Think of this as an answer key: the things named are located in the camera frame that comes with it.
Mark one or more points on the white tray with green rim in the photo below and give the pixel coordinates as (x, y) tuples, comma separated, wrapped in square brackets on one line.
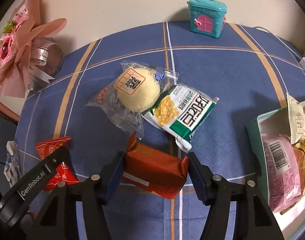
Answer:
[(291, 220)]

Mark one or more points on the blue plaid tablecloth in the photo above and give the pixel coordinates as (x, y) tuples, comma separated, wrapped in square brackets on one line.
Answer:
[(245, 68)]

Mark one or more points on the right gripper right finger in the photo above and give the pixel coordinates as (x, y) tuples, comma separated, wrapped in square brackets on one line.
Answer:
[(254, 218)]

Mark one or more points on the teal house toy box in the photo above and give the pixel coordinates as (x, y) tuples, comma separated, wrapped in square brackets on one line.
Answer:
[(207, 17)]

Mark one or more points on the pink flower bouquet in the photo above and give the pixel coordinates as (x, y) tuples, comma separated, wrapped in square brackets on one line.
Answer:
[(17, 63)]

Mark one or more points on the clear bun packet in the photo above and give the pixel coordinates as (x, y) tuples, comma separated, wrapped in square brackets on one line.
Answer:
[(132, 93)]

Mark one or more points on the cream white snack packet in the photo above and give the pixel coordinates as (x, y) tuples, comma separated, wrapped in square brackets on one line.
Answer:
[(296, 120)]

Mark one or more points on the green white corn packet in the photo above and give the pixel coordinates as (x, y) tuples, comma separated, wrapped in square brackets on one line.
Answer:
[(180, 111)]

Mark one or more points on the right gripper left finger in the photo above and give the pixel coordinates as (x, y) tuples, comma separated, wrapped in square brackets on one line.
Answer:
[(58, 218)]

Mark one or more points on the dark red packet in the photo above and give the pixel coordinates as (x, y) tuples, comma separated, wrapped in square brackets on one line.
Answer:
[(154, 171)]

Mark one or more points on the beige bread packet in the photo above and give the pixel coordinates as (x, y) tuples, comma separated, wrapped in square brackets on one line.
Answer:
[(300, 158)]

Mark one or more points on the pink snack packet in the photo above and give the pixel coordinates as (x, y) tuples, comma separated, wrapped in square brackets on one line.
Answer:
[(283, 173)]

